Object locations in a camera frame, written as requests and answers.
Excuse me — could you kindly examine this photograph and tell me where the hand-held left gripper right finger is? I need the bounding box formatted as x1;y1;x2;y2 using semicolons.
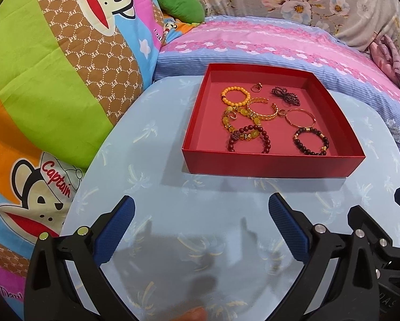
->
268;193;380;321

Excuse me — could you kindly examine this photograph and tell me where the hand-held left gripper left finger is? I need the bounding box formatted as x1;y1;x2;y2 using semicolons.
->
24;195;136;321

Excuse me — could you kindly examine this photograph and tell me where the red cardboard box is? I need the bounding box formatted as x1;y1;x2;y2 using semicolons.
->
182;63;366;178

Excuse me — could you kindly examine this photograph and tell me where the black and gold bead bracelet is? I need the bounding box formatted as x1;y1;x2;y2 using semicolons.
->
293;126;328;156

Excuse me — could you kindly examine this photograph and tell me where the dark red bead bracelet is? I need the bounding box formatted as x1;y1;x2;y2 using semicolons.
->
227;124;271;154

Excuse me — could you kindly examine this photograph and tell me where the thin rose gold bangle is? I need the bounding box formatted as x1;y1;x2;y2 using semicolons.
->
279;108;316;128

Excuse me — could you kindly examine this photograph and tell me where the yellow amber bead bracelet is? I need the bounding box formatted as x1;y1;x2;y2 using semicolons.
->
222;105;262;132

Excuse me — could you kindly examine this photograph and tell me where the gold open bangle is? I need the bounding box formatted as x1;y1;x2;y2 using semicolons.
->
246;98;279;123

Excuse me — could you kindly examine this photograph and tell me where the purple cloth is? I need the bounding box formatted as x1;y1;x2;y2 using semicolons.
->
369;35;400;104

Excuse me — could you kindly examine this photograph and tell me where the cartoon monkey printed blanket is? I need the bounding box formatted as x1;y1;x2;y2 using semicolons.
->
0;0;207;321

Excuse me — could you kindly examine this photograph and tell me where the pink blue floral pillow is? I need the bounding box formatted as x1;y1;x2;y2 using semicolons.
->
152;15;400;159

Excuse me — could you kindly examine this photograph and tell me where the green cushion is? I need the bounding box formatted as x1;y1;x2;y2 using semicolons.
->
153;0;205;25

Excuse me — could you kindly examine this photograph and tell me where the dark purple bead bracelet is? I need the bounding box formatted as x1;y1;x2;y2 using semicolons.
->
271;86;301;106

